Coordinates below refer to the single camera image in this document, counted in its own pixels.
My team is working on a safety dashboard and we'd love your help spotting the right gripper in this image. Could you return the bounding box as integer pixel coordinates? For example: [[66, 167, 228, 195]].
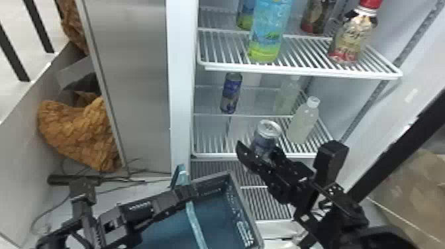
[[235, 140, 320, 207]]

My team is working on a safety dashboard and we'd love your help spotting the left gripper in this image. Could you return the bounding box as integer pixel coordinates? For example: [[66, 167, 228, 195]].
[[96, 183, 200, 249]]

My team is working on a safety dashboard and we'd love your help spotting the silver blue can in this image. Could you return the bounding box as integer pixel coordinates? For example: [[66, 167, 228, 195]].
[[250, 119, 283, 162]]

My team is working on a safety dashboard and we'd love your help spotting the blue basket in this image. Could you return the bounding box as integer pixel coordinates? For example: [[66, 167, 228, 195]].
[[134, 164, 264, 249]]

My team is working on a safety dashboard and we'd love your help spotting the clear bottle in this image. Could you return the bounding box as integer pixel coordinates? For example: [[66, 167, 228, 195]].
[[274, 75, 302, 116], [286, 95, 321, 146]]

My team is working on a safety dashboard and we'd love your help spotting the black rod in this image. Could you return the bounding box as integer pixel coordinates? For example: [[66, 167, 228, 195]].
[[46, 173, 148, 186]]

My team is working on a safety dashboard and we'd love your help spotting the white fridge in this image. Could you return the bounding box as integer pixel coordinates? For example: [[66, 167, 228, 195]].
[[74, 0, 440, 223]]

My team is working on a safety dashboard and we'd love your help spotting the large green bottle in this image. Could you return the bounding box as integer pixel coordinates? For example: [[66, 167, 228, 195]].
[[247, 0, 293, 64]]

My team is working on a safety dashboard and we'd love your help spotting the fridge door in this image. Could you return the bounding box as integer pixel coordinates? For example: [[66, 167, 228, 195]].
[[336, 0, 445, 249]]

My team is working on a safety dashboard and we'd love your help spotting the small green bottle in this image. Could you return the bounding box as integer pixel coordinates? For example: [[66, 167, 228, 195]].
[[236, 0, 257, 30]]

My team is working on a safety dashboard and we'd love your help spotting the beige bottle with red cap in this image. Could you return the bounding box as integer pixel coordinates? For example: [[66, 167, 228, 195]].
[[327, 0, 383, 66]]

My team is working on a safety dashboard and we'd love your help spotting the dark red bottle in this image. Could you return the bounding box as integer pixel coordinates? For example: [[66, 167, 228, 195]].
[[300, 0, 337, 36]]

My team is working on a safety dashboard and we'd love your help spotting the cardboard box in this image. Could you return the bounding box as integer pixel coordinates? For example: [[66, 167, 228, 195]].
[[368, 148, 445, 249]]

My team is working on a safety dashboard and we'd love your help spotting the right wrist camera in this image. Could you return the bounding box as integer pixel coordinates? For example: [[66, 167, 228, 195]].
[[312, 139, 350, 190]]

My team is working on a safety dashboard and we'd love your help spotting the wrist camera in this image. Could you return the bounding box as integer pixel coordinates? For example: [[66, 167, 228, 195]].
[[69, 177, 99, 231], [312, 139, 350, 190]]

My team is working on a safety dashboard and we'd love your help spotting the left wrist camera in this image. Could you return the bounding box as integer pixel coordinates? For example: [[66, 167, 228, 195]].
[[69, 177, 99, 231]]

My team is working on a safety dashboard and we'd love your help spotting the grey cable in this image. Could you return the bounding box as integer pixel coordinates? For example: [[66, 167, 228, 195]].
[[30, 189, 72, 238]]

